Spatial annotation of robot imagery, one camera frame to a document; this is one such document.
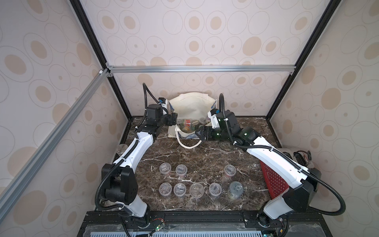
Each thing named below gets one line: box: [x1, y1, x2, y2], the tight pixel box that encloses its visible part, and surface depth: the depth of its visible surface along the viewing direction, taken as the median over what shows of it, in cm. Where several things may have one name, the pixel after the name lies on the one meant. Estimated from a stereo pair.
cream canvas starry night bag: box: [167, 92, 218, 150], surface depth 99 cm
